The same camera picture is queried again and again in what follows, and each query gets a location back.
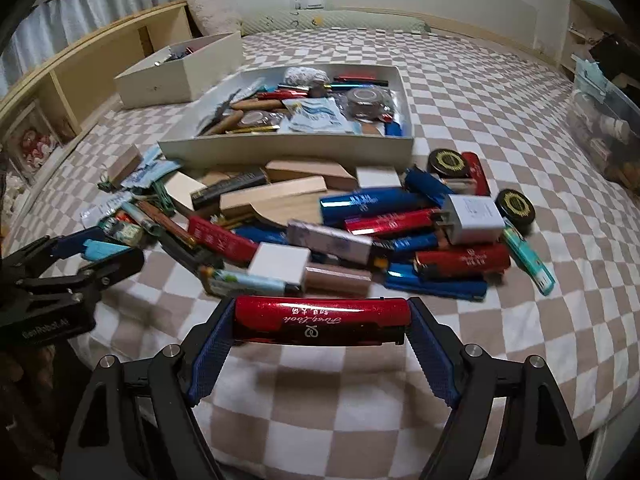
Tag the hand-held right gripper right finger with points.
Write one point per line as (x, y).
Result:
(432, 355)

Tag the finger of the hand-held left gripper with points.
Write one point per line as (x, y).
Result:
(115, 270)
(80, 242)

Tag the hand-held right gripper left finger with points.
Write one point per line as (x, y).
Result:
(210, 355)

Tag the light blue lighter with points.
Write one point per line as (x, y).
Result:
(105, 250)

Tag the red glitter lighter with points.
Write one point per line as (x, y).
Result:
(320, 321)

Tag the white shallow box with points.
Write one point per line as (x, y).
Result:
(225, 152)

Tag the white teal small tube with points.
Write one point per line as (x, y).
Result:
(142, 217)

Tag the brown slim stick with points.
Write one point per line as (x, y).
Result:
(165, 224)

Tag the blue lighter gold cap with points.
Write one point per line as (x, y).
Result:
(435, 285)

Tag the black faceted object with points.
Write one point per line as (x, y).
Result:
(192, 252)

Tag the green illustrated lighter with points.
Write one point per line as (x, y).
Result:
(245, 282)

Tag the green clip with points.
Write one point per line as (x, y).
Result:
(162, 195)

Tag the brown wooden block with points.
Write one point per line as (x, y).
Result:
(124, 165)

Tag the pile of blue white sachets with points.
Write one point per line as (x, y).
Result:
(150, 172)

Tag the red lighter white script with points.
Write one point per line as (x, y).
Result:
(462, 260)

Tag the short pale wooden block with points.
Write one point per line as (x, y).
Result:
(182, 187)

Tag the framed picture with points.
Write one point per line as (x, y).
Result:
(27, 145)

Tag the red lighter white characters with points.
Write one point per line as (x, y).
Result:
(222, 239)

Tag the white square box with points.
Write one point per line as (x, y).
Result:
(277, 264)

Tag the checkered bed sheet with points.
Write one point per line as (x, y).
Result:
(325, 410)

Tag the rose gold lighter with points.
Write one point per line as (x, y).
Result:
(337, 280)

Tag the blue lighter white print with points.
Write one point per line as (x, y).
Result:
(262, 235)

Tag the black lighter silver print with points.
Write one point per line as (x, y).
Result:
(227, 189)

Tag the shiny red lighter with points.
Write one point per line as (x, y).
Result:
(387, 222)

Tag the white charger plug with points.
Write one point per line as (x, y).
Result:
(472, 220)

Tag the mauve rectangular lighter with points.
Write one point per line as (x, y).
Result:
(330, 242)

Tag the curved wooden paddle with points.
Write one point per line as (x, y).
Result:
(290, 214)

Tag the shiny blue lighter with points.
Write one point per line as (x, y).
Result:
(365, 205)

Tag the round black gold tin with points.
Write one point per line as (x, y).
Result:
(448, 162)
(515, 210)

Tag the wooden bedside shelf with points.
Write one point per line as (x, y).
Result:
(85, 75)

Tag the dark blue lighter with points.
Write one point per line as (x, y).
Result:
(427, 186)

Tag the long pale wooden block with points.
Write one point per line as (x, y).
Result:
(270, 195)

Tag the white deep box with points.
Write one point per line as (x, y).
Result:
(165, 85)

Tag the small white box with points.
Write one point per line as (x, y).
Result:
(377, 177)

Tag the round compact mirror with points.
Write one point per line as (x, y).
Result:
(257, 119)

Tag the brown wooden wedge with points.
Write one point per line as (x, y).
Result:
(310, 172)

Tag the grey blue curtain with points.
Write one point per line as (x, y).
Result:
(75, 20)

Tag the white blue sachet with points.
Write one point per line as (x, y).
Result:
(315, 115)

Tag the clear pouch with round mirror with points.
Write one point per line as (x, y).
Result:
(370, 104)

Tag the fluffy white pillow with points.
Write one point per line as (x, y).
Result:
(215, 12)

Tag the grey lace cloth ball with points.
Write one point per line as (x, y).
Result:
(304, 76)

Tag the clear plastic storage bin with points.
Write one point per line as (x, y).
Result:
(600, 130)

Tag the dark red black lighter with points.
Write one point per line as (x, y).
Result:
(357, 81)

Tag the light blue packet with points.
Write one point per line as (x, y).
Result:
(590, 75)

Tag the black bag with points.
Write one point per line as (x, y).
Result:
(615, 55)

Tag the wooden cubby shelf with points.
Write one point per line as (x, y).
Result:
(575, 25)

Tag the wooden bed frame rail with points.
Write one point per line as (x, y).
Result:
(480, 30)

